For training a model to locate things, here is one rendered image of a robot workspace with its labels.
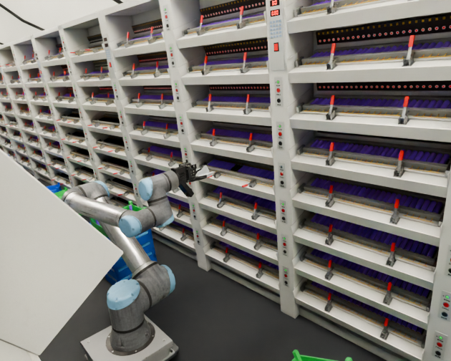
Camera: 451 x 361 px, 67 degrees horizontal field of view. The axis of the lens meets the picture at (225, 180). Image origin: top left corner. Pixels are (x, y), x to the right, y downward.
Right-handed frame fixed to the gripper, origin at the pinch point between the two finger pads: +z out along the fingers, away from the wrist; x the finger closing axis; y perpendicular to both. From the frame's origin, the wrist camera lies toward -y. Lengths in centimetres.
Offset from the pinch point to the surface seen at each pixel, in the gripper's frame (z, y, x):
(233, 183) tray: 17.0, -10.6, -1.6
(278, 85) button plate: 14, 40, -35
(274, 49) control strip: 13, 55, -34
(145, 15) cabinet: 33, 84, 84
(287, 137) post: 15.3, 18.6, -38.5
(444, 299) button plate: 17, -35, -104
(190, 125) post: 17.3, 18.3, 30.4
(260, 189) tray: 17.4, -10.5, -20.2
